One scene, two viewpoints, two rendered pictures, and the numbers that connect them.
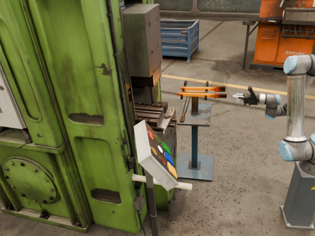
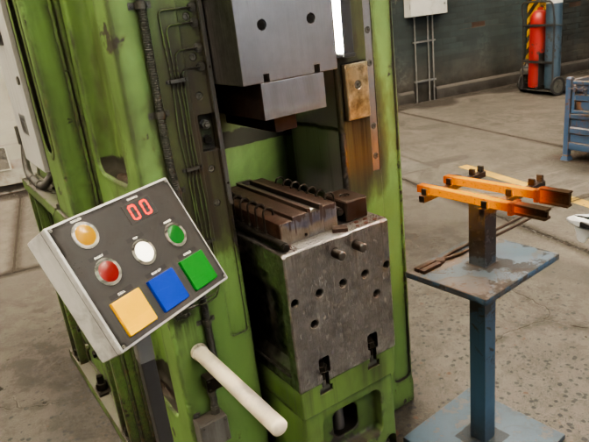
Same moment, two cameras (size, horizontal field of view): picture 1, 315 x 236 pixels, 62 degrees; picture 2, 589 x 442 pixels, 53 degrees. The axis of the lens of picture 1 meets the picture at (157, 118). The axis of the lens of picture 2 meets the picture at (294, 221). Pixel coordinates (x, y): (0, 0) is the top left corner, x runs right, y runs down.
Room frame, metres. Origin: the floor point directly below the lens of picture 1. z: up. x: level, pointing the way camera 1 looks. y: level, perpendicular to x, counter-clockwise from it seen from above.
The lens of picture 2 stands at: (0.51, -0.98, 1.54)
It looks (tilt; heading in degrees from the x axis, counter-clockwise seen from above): 20 degrees down; 39
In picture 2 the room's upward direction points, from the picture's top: 7 degrees counter-clockwise
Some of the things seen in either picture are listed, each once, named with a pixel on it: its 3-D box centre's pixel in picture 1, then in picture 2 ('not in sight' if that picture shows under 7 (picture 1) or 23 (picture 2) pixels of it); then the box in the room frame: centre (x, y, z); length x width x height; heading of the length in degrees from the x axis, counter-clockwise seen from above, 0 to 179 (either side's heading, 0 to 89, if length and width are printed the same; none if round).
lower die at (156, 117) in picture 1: (135, 115); (270, 207); (1.82, 0.17, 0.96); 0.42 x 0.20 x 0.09; 71
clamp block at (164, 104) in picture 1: (159, 106); (344, 204); (1.94, -0.03, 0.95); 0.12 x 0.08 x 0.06; 71
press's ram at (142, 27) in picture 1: (127, 38); (256, 0); (1.86, 0.16, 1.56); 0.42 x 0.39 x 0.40; 71
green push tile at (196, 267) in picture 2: (165, 148); (197, 270); (1.31, -0.04, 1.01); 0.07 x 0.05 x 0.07; 6
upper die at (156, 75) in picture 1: (130, 73); (255, 91); (1.82, 0.17, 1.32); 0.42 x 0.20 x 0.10; 71
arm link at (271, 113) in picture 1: (272, 111); not in sight; (1.90, -0.98, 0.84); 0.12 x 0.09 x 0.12; 90
